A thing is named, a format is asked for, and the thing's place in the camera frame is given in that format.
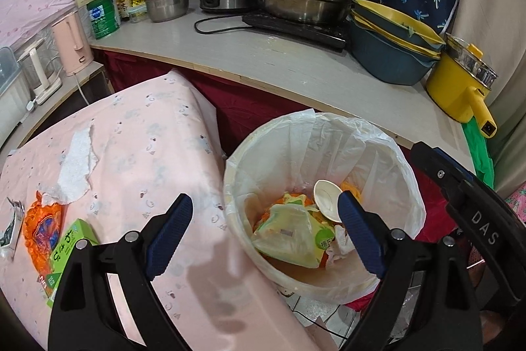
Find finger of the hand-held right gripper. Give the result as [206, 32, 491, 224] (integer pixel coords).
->
[411, 141, 477, 208]

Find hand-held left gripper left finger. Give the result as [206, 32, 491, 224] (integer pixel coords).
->
[48, 192, 194, 351]

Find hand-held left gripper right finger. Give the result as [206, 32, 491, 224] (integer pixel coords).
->
[337, 190, 481, 351]

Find white tissue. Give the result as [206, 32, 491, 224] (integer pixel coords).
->
[328, 225, 357, 258]

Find white plastic spoon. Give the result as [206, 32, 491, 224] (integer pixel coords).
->
[313, 179, 344, 222]

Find green yellow wipes pouch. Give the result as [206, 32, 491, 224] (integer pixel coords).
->
[251, 192, 333, 267]

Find green carton box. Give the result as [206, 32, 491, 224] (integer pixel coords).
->
[41, 218, 100, 308]

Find bin with white liner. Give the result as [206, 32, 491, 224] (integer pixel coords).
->
[223, 109, 427, 292]

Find white paper towel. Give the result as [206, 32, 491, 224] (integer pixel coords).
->
[41, 125, 95, 206]

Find orange snack bag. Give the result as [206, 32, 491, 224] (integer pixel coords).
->
[22, 190, 64, 278]

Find green plastic bag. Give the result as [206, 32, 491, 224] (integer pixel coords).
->
[462, 121, 494, 187]

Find yellow electric pot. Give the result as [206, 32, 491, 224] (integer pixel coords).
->
[425, 34, 498, 138]

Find pink tablecloth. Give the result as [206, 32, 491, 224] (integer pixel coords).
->
[0, 69, 329, 351]

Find stack of blue yellow basins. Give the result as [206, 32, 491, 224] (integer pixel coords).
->
[348, 0, 446, 86]

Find small silver packet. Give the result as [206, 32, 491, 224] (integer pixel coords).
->
[0, 200, 25, 261]

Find dark red cloth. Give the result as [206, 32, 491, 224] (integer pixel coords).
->
[92, 49, 486, 311]

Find black induction cooker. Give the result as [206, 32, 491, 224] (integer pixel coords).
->
[242, 12, 350, 52]

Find white dish box clear lid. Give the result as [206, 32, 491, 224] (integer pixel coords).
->
[0, 47, 31, 142]

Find glass electric kettle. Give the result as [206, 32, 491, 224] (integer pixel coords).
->
[17, 38, 62, 105]

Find pink electric kettle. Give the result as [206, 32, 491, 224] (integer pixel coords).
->
[51, 11, 93, 76]

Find green tin can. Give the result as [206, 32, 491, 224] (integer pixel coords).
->
[86, 0, 121, 40]

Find small steel pot with lid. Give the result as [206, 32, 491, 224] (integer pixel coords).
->
[144, 0, 190, 23]

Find black power cable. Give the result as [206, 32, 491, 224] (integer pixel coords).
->
[194, 16, 251, 35]

